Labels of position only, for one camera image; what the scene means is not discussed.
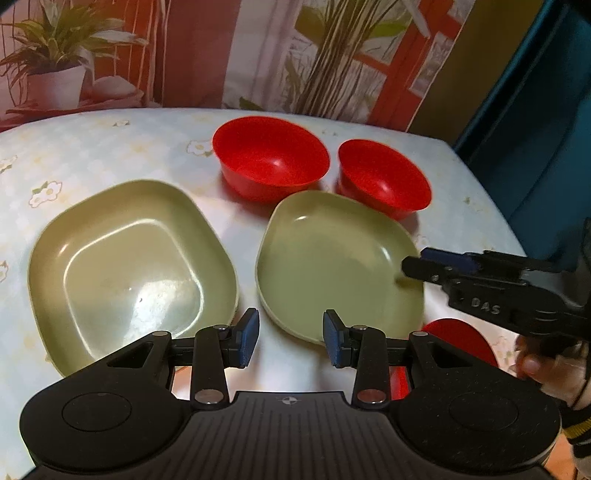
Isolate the person's right forearm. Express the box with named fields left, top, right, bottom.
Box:
left=556, top=369, right=591, bottom=468

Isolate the person's right hand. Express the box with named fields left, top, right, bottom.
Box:
left=513, top=332, right=591, bottom=409

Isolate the small red bowl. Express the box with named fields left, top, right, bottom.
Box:
left=335, top=139, right=433, bottom=221

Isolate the printed backdrop cloth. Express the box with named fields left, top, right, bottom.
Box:
left=0, top=0, right=468, bottom=134

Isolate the teal curtain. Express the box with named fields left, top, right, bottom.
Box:
left=454, top=0, right=591, bottom=261

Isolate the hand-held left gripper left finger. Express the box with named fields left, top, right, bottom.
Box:
left=88, top=307, right=262, bottom=411

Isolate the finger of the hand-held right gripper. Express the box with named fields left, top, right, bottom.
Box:
left=401, top=256, right=457, bottom=283
left=420, top=247, right=485, bottom=274

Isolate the floral tablecloth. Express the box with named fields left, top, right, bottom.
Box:
left=0, top=108, right=542, bottom=472

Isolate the large red bowl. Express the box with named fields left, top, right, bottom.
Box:
left=212, top=116, right=331, bottom=204

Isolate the green square plate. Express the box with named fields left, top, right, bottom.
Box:
left=255, top=190, right=426, bottom=344
left=28, top=179, right=241, bottom=377

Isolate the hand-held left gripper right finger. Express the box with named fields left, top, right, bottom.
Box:
left=322, top=309, right=503, bottom=410

